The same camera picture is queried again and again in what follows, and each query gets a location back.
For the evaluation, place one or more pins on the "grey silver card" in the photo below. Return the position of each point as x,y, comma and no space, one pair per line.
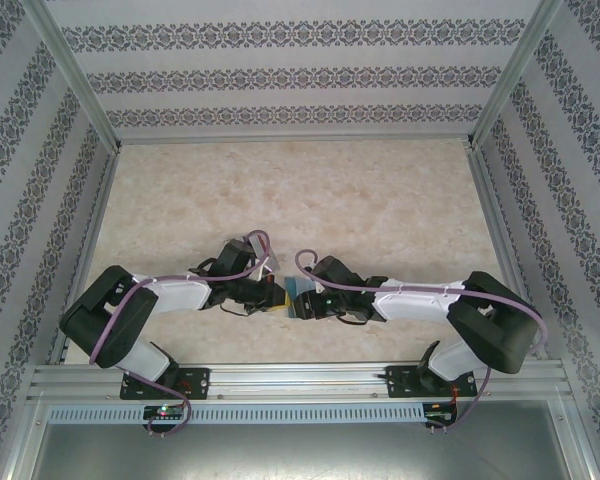
274,262

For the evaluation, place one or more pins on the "teal card holder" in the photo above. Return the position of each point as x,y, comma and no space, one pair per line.
296,286

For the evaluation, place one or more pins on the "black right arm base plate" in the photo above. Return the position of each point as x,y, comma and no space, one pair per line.
402,382

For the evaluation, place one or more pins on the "aluminium side frame rail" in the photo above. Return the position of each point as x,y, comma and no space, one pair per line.
89,250
505,250

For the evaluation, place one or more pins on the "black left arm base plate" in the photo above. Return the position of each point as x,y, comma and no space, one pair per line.
195,382

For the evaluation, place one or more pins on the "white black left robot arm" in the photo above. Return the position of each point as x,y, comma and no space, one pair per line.
175,295

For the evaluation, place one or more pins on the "aluminium mounting rail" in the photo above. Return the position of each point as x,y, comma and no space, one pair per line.
300,380

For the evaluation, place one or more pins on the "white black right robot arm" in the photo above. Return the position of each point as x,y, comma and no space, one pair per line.
415,305

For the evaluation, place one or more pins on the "aluminium frame post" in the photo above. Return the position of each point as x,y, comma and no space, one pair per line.
75,70
515,70

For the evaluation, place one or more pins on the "small controller board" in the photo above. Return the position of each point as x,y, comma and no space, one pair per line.
440,414
164,412

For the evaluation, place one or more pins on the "aluminium rear frame rail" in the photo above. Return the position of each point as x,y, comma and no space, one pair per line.
295,140

